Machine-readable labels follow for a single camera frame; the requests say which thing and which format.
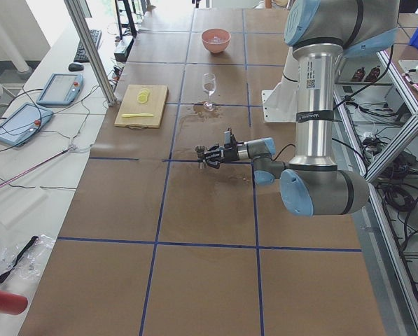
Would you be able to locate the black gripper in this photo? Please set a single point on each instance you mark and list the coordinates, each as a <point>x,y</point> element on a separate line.
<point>230,155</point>

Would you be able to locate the steel double jigger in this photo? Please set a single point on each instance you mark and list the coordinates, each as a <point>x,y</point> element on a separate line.
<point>200,151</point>

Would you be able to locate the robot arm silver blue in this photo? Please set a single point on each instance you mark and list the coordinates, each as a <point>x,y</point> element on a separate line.
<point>319,34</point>

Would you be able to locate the clear wine glass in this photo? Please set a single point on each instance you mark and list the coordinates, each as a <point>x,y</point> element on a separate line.
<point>209,87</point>

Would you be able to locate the pink bowl with ice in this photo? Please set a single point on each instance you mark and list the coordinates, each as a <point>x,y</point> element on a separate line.
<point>216,40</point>

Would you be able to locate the bamboo cutting board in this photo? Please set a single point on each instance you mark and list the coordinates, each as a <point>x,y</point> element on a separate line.
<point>155,105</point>

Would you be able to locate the lemon slice nearest board edge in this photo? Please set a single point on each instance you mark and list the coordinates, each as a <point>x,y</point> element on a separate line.
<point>142,99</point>

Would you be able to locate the yellow plastic knife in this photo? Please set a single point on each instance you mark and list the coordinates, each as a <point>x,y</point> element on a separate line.
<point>137,115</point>

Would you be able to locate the long metal grabber rod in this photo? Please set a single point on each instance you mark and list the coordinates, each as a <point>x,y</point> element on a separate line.
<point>25,172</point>

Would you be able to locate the blue teach pendant far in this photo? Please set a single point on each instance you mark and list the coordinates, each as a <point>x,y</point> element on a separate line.
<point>61,89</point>

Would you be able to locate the blue teach pendant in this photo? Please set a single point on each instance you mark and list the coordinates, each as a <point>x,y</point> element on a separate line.
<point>61,89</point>
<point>23,124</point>

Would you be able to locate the black computer mouse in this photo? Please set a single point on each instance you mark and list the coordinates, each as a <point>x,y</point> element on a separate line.
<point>75,66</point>

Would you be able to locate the blue teach pendant near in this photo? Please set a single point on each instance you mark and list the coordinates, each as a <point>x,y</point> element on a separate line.
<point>23,124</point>

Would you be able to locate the clear plastic bag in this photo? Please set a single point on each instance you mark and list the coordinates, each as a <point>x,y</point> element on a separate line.
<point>25,260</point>

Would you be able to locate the red cylinder bottle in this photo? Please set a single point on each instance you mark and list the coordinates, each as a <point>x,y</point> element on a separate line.
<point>12,304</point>

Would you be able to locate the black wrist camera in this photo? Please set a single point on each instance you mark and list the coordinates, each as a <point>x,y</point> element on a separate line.
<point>229,139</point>

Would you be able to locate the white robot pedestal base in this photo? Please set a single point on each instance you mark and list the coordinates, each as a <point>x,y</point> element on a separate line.
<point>292,98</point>

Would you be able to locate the aluminium frame post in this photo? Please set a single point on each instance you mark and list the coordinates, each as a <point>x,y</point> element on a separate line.
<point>78,18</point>

